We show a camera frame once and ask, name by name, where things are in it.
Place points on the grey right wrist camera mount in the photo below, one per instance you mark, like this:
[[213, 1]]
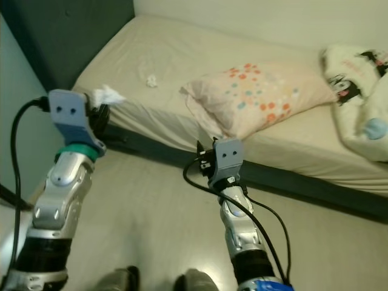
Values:
[[229, 159]]

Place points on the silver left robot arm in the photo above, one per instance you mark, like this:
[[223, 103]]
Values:
[[63, 194]]

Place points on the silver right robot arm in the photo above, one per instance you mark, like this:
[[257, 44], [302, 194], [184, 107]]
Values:
[[236, 218]]

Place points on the grey right robot leg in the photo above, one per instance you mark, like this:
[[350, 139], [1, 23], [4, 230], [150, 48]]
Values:
[[199, 282]]

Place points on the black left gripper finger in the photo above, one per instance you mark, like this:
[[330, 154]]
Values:
[[100, 112]]

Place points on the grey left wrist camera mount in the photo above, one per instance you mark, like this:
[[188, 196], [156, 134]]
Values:
[[70, 115]]

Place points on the black door frame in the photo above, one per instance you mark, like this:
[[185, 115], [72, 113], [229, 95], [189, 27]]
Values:
[[12, 197]]

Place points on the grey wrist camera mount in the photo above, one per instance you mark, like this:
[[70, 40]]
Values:
[[229, 159], [70, 115]]

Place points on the pink dotted pillow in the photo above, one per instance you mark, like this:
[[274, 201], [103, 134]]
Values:
[[260, 91]]

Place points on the grey robot leg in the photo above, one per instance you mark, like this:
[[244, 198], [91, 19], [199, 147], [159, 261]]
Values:
[[118, 279], [199, 282]]

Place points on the grey left robot leg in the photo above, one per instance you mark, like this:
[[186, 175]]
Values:
[[118, 279]]

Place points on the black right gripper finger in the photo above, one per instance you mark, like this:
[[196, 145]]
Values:
[[215, 145], [200, 148]]

